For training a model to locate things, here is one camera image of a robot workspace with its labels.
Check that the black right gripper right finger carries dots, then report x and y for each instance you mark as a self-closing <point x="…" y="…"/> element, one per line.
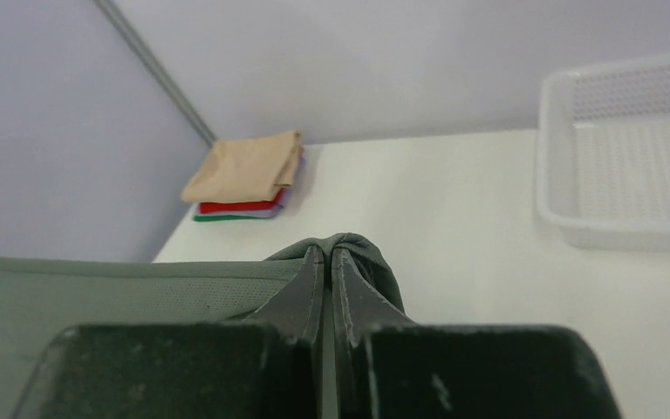
<point x="359" y="307"/>

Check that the red folded t shirt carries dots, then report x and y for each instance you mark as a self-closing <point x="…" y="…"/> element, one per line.
<point x="209" y="207"/>

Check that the white plastic basket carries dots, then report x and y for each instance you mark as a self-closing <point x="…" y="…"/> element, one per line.
<point x="603" y="155"/>

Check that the dark grey t shirt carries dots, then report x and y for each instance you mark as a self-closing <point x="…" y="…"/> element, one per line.
<point x="40" y="298"/>

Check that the green folded t shirt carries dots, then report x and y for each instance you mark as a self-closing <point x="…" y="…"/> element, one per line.
<point x="209" y="219"/>

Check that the beige folded t shirt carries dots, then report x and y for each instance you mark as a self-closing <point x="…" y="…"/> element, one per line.
<point x="249" y="170"/>

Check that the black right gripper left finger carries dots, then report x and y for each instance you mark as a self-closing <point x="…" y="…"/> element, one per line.
<point x="296" y="310"/>

